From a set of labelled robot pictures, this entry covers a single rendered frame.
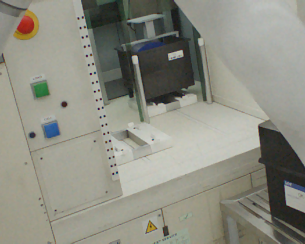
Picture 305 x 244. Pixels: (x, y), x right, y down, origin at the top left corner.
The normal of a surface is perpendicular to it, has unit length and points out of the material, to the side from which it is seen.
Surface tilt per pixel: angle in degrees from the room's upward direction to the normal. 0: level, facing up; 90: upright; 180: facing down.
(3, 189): 90
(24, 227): 90
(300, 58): 80
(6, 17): 122
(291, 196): 90
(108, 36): 90
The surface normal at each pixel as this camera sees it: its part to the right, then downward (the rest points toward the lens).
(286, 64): 0.06, 0.28
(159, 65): 0.42, 0.23
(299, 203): -0.83, 0.32
